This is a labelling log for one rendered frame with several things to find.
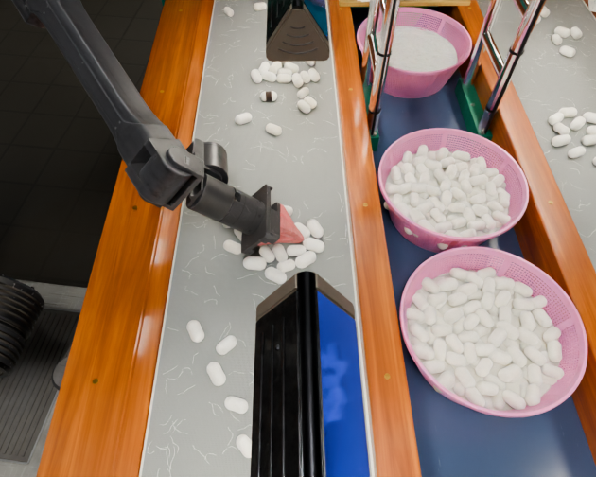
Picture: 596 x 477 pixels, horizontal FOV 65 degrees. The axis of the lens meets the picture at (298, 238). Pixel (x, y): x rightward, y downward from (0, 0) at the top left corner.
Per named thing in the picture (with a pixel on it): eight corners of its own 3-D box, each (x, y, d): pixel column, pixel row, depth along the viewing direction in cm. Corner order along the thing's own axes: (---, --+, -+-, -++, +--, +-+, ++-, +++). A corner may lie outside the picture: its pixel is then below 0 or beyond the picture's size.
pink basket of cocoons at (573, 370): (402, 434, 69) (415, 417, 61) (380, 276, 84) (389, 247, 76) (583, 431, 69) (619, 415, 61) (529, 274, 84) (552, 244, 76)
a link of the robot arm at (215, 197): (179, 213, 67) (200, 188, 64) (181, 181, 71) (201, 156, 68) (219, 231, 71) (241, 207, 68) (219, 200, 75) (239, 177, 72)
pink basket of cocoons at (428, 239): (414, 289, 82) (427, 260, 75) (349, 183, 96) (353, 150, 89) (538, 241, 88) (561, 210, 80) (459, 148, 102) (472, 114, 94)
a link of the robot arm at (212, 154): (135, 198, 65) (167, 157, 61) (142, 147, 73) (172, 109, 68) (207, 231, 72) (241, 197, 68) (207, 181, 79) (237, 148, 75)
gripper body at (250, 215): (276, 187, 75) (237, 167, 71) (275, 239, 70) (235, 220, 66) (252, 206, 79) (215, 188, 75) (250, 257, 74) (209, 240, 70)
